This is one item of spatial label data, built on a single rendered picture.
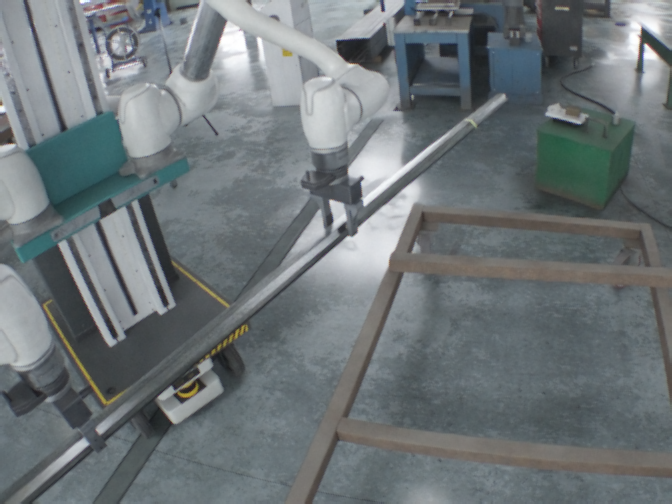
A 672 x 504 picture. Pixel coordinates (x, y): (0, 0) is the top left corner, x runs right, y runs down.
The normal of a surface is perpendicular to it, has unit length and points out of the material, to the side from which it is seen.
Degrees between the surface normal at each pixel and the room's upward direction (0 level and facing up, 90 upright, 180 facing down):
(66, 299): 90
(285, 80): 90
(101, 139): 90
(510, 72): 90
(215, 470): 0
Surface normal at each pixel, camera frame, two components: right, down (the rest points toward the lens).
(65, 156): 0.70, 0.33
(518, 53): -0.26, 0.57
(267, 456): -0.12, -0.82
